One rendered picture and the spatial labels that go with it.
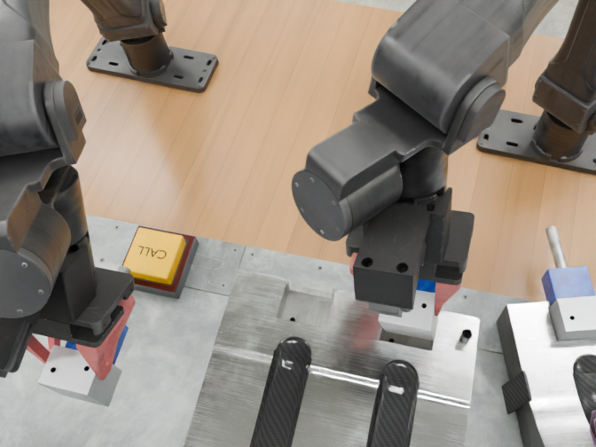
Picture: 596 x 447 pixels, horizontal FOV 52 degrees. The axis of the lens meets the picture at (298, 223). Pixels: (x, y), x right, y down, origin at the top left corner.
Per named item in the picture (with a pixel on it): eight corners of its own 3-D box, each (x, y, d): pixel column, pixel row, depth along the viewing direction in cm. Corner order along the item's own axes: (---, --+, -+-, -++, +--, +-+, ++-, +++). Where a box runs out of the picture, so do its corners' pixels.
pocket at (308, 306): (290, 291, 69) (287, 278, 66) (336, 301, 68) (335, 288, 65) (279, 329, 67) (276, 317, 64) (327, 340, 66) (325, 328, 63)
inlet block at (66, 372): (112, 273, 65) (92, 252, 60) (155, 282, 64) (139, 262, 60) (62, 395, 60) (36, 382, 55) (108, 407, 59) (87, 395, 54)
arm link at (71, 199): (78, 274, 46) (62, 195, 42) (-2, 275, 45) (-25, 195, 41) (96, 223, 51) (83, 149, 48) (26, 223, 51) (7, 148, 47)
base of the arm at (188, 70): (191, 56, 84) (210, 20, 87) (65, 32, 89) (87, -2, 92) (203, 94, 91) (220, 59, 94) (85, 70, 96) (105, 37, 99)
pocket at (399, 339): (385, 310, 67) (387, 298, 64) (434, 321, 66) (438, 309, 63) (377, 350, 65) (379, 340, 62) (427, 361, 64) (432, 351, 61)
